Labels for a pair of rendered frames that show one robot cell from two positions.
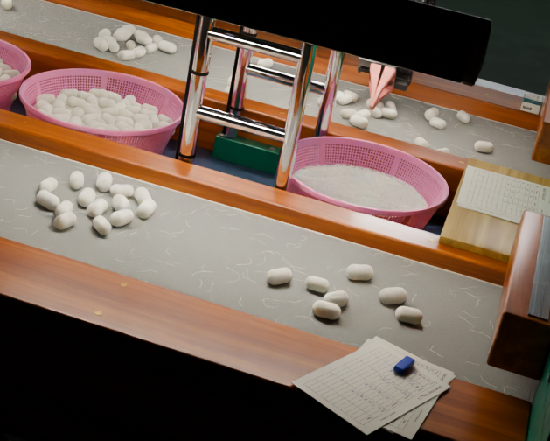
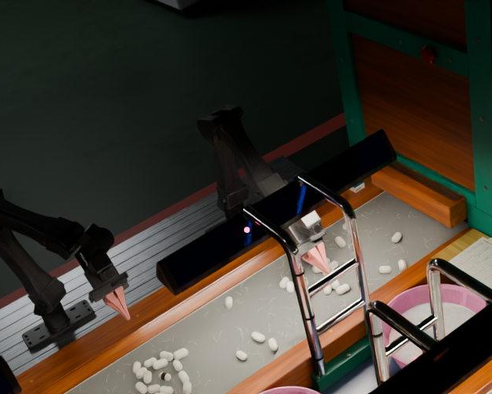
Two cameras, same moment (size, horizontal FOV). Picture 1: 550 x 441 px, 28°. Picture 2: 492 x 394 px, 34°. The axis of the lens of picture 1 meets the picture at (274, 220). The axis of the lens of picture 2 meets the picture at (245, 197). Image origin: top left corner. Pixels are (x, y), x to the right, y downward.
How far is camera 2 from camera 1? 1.40 m
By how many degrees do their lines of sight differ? 33
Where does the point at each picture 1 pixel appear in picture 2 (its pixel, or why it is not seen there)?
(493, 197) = not seen: outside the picture
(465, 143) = (383, 243)
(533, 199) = not seen: outside the picture
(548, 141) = (455, 213)
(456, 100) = (325, 218)
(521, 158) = (411, 224)
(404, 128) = not seen: hidden behind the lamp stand
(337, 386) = not seen: outside the picture
